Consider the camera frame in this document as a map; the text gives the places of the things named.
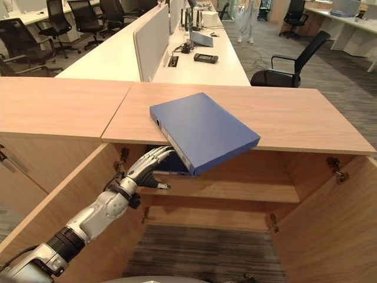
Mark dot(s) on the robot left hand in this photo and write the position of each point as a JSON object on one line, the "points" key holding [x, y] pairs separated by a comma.
{"points": [[144, 171]]}

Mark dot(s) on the blue box file folder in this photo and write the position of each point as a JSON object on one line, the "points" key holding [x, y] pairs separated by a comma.
{"points": [[206, 129]]}

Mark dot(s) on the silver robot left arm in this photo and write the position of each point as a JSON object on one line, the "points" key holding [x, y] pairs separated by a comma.
{"points": [[97, 213]]}

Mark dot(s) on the dark blue folder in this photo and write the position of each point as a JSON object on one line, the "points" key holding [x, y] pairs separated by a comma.
{"points": [[173, 165]]}

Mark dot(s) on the closed wooden cabinet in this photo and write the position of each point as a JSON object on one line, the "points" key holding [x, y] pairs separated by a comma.
{"points": [[53, 106]]}

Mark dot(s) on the long white office desk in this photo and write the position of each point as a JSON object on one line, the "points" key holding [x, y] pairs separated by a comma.
{"points": [[218, 65]]}

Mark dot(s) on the wooden office cabinet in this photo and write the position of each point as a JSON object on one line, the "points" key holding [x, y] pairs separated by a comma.
{"points": [[279, 118]]}

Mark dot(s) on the black mesh office chair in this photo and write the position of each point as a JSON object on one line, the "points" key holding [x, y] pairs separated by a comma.
{"points": [[294, 16], [116, 13], [57, 22], [85, 19], [22, 47]]}

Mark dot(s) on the black armrest office chair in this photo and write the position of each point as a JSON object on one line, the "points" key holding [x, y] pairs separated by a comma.
{"points": [[279, 75]]}

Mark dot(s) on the wooden cabinet right door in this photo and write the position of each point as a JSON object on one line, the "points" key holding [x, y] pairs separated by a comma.
{"points": [[330, 224]]}

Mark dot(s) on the metal door hinge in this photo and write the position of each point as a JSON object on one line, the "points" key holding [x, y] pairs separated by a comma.
{"points": [[338, 170], [121, 160], [274, 223], [145, 215]]}

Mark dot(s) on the black handheld device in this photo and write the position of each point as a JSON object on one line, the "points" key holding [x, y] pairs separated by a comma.
{"points": [[205, 58]]}

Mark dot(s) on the white desk divider panel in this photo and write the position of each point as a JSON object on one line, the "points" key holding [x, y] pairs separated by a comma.
{"points": [[151, 41]]}

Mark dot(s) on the blue laptop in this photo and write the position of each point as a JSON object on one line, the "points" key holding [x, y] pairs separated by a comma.
{"points": [[202, 39]]}

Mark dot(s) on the black antenna router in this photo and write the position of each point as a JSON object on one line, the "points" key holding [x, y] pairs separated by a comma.
{"points": [[188, 19]]}

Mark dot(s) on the white box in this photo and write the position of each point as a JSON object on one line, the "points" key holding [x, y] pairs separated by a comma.
{"points": [[212, 20]]}

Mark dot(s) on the person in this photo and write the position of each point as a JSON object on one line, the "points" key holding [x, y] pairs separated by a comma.
{"points": [[246, 20]]}

